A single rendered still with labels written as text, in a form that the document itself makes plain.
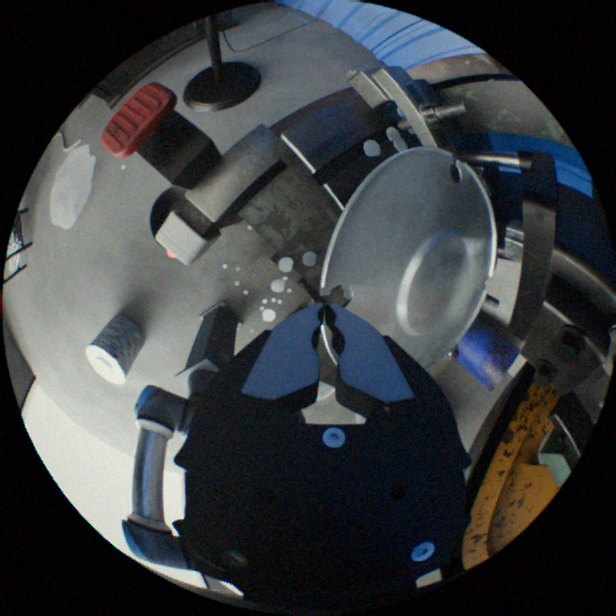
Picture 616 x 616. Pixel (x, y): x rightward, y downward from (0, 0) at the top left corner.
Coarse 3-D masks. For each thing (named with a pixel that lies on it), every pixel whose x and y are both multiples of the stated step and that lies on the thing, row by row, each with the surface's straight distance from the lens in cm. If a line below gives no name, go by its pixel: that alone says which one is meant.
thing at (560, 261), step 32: (576, 192) 28; (576, 224) 21; (576, 256) 18; (608, 256) 20; (544, 288) 20; (576, 288) 19; (608, 288) 18; (544, 320) 18; (576, 320) 17; (608, 320) 20; (544, 352) 21; (576, 352) 17; (608, 352) 19; (544, 384) 23; (576, 384) 22; (608, 384) 26
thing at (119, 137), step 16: (144, 96) 21; (160, 96) 20; (176, 96) 20; (128, 112) 22; (144, 112) 20; (160, 112) 19; (112, 128) 22; (128, 128) 20; (144, 128) 19; (112, 144) 21; (128, 144) 19
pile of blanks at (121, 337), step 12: (108, 324) 131; (120, 324) 127; (132, 324) 130; (96, 336) 128; (108, 336) 120; (120, 336) 121; (132, 336) 127; (108, 348) 115; (120, 348) 119; (132, 348) 126; (120, 360) 116; (132, 360) 125
